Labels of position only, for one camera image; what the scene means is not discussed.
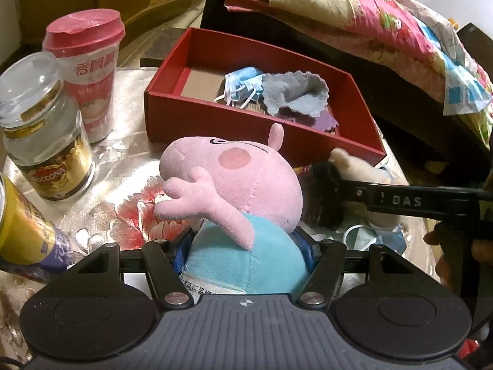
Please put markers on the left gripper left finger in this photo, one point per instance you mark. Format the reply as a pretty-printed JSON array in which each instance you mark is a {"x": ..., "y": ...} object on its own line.
[{"x": 165, "y": 285}]

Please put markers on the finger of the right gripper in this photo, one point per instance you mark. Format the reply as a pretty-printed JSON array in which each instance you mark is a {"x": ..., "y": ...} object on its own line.
[{"x": 322, "y": 201}]

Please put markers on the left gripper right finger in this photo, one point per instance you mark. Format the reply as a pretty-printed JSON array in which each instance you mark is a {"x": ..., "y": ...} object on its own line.
[{"x": 325, "y": 263}]

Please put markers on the beige teddy bear plush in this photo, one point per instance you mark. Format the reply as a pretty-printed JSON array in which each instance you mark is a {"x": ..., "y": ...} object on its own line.
[{"x": 361, "y": 184}]

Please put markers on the blue face mask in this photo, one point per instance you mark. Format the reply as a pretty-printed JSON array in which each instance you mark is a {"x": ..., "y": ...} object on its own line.
[
  {"x": 361, "y": 237},
  {"x": 242, "y": 87}
]

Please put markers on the pink pig plush toy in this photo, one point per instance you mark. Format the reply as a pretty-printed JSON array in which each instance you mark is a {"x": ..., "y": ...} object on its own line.
[{"x": 244, "y": 201}]

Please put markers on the purple quilted cloth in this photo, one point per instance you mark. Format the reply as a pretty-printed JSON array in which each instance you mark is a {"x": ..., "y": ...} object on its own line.
[{"x": 299, "y": 96}]

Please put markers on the floral tablecloth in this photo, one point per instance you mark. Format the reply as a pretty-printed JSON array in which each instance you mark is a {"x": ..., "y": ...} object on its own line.
[{"x": 125, "y": 161}]

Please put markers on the yellow drink can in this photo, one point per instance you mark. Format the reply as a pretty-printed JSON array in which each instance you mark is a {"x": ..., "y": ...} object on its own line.
[{"x": 31, "y": 245}]

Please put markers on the red cardboard box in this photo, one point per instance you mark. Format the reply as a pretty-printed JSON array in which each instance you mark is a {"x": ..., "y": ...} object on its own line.
[{"x": 215, "y": 84}]

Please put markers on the pink floral quilt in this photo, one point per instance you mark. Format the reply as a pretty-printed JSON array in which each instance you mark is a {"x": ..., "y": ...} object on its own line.
[{"x": 408, "y": 27}]

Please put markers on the glass coffee jar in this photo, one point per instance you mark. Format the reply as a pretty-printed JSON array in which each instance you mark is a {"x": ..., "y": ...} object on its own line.
[{"x": 44, "y": 134}]

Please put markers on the pink milk tea cup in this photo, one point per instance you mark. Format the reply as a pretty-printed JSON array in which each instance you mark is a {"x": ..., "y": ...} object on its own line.
[{"x": 86, "y": 45}]

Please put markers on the dark bed frame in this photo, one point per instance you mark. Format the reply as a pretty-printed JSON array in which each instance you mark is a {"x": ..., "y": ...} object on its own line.
[{"x": 426, "y": 142}]

